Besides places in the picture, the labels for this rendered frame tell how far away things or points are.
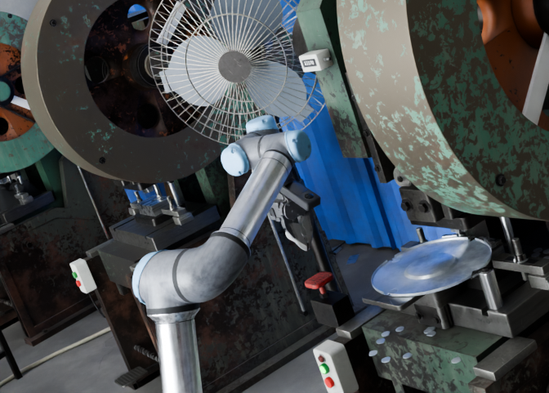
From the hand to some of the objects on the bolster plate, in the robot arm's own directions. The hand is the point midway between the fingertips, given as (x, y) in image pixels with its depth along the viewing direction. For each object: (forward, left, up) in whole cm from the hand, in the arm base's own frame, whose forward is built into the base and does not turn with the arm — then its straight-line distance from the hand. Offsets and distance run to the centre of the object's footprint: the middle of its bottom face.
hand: (307, 246), depth 234 cm
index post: (+4, -51, -15) cm, 54 cm away
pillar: (+24, -44, -12) cm, 52 cm away
